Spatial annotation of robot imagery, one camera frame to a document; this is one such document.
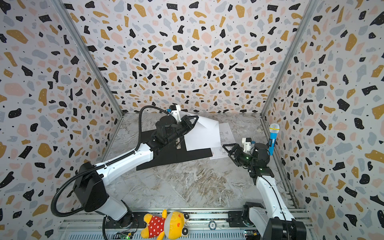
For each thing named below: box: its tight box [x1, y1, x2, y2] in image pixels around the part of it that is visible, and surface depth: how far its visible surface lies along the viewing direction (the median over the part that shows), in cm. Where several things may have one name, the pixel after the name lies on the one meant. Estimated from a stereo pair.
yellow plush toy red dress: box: [140, 209, 190, 240], surface depth 68 cm
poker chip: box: [208, 221, 217, 231], surface depth 74 cm
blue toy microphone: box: [268, 123, 281, 156], surface depth 81 cm
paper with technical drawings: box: [209, 122, 236, 160], surface depth 103 cm
